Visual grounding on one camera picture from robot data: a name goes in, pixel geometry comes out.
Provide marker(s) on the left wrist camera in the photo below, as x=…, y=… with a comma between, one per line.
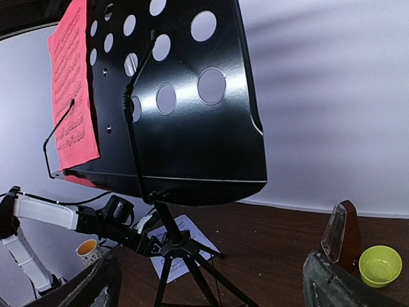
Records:
x=148, y=221

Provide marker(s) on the brown wooden metronome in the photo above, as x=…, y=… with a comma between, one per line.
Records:
x=342, y=239

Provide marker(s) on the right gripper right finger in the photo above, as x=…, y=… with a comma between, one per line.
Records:
x=326, y=284

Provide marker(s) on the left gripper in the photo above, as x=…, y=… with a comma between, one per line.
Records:
x=147, y=246

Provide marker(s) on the yellow-green bowl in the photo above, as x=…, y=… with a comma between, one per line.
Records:
x=379, y=266

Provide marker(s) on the red sheet music page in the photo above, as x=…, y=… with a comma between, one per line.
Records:
x=75, y=137

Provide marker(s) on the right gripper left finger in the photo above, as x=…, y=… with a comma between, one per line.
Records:
x=97, y=285

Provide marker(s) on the white sheet music page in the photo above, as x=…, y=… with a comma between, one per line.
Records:
x=178, y=266

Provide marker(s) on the patterned white mug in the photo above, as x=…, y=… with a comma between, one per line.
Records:
x=89, y=252

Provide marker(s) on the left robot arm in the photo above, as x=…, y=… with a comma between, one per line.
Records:
x=53, y=230

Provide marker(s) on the black music stand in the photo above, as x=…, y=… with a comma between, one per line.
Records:
x=175, y=111

